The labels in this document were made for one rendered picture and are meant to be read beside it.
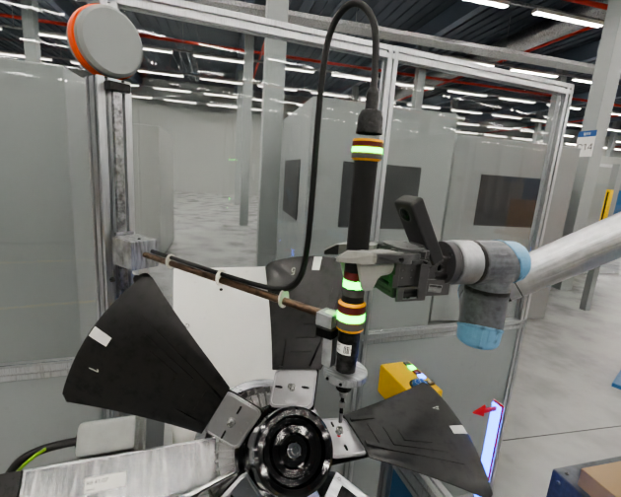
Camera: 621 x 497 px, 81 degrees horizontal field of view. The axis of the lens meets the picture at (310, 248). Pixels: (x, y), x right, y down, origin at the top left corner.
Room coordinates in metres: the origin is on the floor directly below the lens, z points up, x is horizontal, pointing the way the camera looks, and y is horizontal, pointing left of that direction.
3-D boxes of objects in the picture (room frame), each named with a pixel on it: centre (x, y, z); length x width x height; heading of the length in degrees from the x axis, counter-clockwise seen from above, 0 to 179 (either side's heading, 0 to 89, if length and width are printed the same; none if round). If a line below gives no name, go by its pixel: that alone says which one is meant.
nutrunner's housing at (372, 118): (0.53, -0.07, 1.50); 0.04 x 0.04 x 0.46
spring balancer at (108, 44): (0.94, 0.52, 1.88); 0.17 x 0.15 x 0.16; 110
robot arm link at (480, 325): (0.64, -0.33, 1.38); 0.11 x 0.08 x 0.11; 160
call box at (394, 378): (0.93, -0.31, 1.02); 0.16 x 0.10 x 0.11; 20
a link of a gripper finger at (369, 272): (0.51, -0.08, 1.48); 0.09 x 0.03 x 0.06; 120
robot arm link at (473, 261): (0.60, -0.25, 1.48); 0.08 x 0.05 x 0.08; 20
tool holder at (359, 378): (0.53, -0.06, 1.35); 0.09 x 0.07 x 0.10; 55
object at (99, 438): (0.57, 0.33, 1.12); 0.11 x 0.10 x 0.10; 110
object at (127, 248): (0.89, 0.44, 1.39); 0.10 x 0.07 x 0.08; 55
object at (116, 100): (0.92, 0.49, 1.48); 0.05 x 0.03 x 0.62; 145
